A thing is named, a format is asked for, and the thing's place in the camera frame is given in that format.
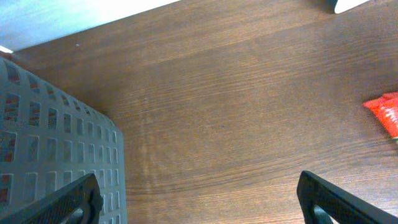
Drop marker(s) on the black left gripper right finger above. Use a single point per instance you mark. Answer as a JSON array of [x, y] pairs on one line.
[[323, 202]]

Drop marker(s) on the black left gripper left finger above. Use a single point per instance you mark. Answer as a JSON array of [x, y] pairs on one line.
[[78, 202]]

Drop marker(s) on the orange spaghetti packet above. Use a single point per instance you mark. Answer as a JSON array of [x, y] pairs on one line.
[[385, 110]]

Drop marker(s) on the grey plastic mesh basket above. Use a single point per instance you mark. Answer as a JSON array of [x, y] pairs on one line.
[[50, 139]]

